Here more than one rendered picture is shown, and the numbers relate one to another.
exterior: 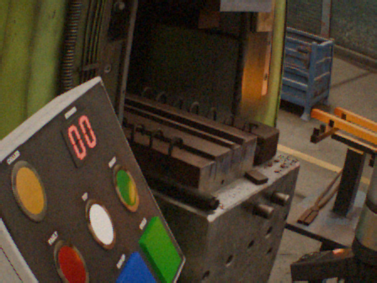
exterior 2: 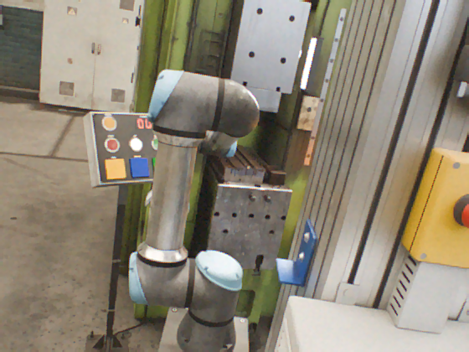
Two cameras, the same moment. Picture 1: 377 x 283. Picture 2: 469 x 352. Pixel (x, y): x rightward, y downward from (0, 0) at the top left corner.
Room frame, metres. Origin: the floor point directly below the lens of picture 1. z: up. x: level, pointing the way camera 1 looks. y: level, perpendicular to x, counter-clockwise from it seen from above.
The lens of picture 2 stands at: (-0.48, -1.21, 1.54)
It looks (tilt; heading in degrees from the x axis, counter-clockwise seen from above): 18 degrees down; 38
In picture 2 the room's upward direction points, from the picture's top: 11 degrees clockwise
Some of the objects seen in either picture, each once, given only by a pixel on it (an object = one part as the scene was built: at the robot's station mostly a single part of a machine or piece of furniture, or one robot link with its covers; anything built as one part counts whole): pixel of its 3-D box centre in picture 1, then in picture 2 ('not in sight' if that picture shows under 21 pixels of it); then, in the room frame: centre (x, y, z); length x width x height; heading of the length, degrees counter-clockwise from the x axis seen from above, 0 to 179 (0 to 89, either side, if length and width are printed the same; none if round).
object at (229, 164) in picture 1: (145, 132); (233, 160); (1.14, 0.09, 0.96); 0.42 x 0.20 x 0.09; 56
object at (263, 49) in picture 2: not in sight; (264, 43); (1.18, 0.07, 1.56); 0.42 x 0.39 x 0.40; 56
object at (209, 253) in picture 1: (148, 228); (234, 206); (1.19, 0.07, 0.69); 0.56 x 0.38 x 0.45; 56
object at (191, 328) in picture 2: not in sight; (208, 323); (0.20, -0.68, 0.87); 0.15 x 0.15 x 0.10
